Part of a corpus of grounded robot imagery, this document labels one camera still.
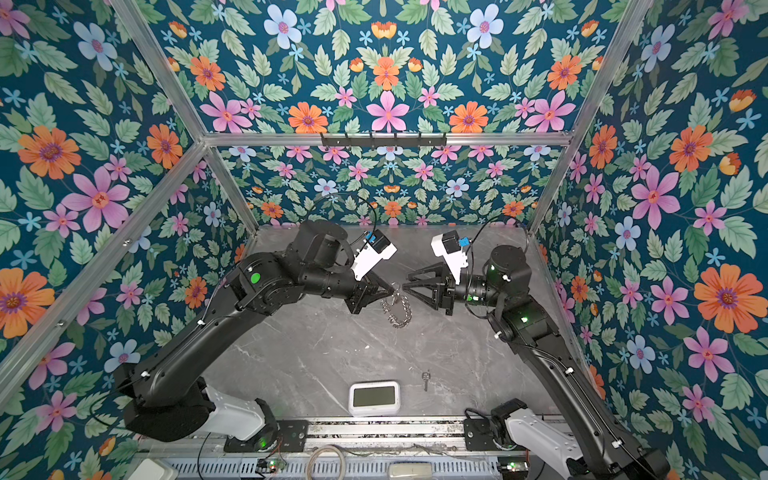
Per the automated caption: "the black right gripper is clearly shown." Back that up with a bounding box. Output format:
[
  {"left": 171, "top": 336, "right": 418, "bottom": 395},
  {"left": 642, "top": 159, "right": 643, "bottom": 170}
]
[{"left": 405, "top": 262, "right": 508, "bottom": 320}]

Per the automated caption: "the steel key holder plate with rings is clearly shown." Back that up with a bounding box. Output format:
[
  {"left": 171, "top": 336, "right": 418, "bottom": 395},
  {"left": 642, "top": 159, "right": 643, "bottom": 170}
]
[{"left": 381, "top": 283, "right": 413, "bottom": 329}]

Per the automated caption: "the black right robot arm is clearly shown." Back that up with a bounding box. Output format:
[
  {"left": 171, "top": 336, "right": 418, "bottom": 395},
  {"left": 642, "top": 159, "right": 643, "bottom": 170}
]
[{"left": 404, "top": 245, "right": 670, "bottom": 479}]

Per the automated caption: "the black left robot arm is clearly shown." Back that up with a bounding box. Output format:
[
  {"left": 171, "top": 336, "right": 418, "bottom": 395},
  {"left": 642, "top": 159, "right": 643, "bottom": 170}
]
[{"left": 115, "top": 220, "right": 396, "bottom": 446}]

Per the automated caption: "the white digital timer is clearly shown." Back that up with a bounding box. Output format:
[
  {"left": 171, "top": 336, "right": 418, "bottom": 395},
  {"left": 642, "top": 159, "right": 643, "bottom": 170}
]
[{"left": 348, "top": 381, "right": 401, "bottom": 417}]

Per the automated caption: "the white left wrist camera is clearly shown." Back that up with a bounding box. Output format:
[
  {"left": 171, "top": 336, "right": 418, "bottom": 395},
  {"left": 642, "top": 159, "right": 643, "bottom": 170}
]
[{"left": 351, "top": 229, "right": 397, "bottom": 281}]

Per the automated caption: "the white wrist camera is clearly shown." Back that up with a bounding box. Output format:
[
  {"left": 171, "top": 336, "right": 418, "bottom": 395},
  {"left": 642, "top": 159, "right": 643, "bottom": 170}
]
[
  {"left": 351, "top": 229, "right": 397, "bottom": 281},
  {"left": 430, "top": 230, "right": 470, "bottom": 283}
]

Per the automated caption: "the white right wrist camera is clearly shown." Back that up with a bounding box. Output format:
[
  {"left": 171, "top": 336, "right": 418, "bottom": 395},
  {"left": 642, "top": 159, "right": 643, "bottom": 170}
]
[{"left": 430, "top": 230, "right": 470, "bottom": 283}]

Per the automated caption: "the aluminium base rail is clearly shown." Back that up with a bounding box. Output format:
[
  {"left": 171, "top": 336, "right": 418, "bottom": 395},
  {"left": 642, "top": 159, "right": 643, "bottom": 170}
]
[{"left": 138, "top": 413, "right": 500, "bottom": 457}]

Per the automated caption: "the black hook rail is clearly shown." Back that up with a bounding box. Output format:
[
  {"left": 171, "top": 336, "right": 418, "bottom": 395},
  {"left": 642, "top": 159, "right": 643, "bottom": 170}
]
[{"left": 320, "top": 133, "right": 448, "bottom": 148}]

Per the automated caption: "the coiled white cable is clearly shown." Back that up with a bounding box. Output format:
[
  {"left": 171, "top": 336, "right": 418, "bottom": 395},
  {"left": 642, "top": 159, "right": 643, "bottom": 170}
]
[{"left": 305, "top": 445, "right": 347, "bottom": 480}]

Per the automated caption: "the aluminium frame post back right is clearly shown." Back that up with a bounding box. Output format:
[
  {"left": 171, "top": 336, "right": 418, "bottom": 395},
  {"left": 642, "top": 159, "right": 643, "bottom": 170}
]
[{"left": 528, "top": 0, "right": 653, "bottom": 240}]

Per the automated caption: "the aluminium frame post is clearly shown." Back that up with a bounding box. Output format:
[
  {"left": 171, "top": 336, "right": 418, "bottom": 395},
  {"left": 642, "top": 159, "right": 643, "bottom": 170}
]
[
  {"left": 111, "top": 1, "right": 258, "bottom": 238},
  {"left": 528, "top": 0, "right": 653, "bottom": 240}
]

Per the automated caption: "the aluminium frame post back left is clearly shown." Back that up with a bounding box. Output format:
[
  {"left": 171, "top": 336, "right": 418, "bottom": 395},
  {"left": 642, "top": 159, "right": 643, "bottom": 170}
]
[{"left": 111, "top": 1, "right": 258, "bottom": 238}]

